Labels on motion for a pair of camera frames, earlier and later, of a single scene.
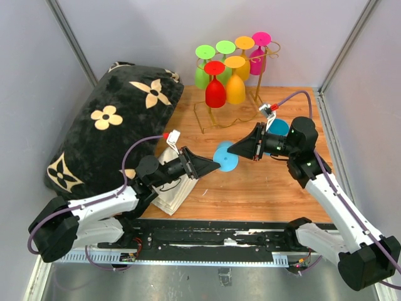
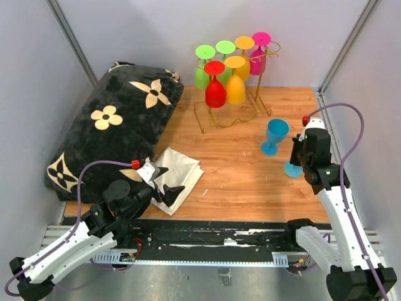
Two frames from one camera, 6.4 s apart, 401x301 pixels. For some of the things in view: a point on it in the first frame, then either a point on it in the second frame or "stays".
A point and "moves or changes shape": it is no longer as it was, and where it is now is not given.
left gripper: [198, 166] → [170, 193]
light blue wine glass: [227, 160] moves or changes shape
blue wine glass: [278, 126] stays
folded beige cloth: [170, 195] stays
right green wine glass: [225, 47] stays
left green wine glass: [203, 52] stays
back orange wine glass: [244, 43] stays
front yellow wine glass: [235, 87] stays
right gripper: [249, 147] → [298, 141]
